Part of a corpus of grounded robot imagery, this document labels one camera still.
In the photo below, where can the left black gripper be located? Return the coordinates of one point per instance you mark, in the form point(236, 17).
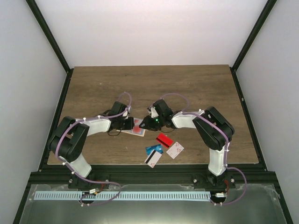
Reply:
point(130, 125)

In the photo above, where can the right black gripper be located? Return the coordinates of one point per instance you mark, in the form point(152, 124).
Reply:
point(149, 125)

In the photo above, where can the beige leather card holder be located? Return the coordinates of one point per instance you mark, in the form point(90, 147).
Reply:
point(130, 132)

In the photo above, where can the red card black stripe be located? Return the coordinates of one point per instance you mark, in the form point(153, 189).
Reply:
point(164, 140)

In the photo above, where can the white card pink pattern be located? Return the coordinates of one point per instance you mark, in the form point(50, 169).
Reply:
point(175, 150)

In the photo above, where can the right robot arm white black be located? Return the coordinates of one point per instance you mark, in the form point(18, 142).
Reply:
point(215, 131)

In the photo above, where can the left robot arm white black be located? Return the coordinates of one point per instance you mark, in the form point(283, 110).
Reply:
point(69, 138)

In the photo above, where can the blue white card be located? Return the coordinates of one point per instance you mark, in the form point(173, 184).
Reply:
point(157, 148)

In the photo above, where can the white card black magstripe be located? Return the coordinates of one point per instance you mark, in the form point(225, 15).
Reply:
point(153, 158)

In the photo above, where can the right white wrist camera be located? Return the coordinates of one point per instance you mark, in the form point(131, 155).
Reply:
point(152, 112)

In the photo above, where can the black aluminium front rail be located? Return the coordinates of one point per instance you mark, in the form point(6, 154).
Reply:
point(143, 174)

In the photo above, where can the light blue slotted cable duct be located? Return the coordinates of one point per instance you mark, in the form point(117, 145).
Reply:
point(125, 196)

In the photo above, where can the left black frame post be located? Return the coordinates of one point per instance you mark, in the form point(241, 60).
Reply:
point(48, 33)

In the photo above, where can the black frame post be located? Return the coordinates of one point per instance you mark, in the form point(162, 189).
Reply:
point(48, 33)
point(254, 32)

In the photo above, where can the right black frame post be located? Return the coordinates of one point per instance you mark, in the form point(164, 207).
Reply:
point(254, 32)

